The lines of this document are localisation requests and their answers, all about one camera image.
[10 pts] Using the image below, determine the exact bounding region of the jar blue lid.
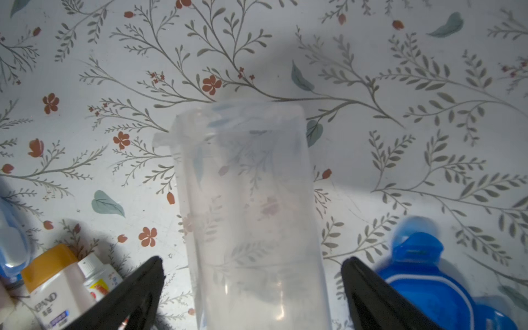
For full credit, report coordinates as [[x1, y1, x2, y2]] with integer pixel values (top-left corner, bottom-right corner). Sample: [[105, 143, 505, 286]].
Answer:
[[376, 217, 517, 329]]

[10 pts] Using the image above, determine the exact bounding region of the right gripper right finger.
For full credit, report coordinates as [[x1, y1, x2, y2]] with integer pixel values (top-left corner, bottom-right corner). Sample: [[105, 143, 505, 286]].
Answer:
[[341, 257, 440, 330]]

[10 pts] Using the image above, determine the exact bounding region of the blue-lid clear jar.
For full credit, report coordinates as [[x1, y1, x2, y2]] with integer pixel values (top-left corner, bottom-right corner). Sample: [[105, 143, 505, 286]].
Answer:
[[153, 100, 331, 329], [1, 199, 32, 285]]

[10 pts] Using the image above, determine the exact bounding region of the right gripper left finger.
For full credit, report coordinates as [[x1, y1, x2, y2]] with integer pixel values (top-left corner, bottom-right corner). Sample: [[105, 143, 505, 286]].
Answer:
[[67, 257, 165, 329]]

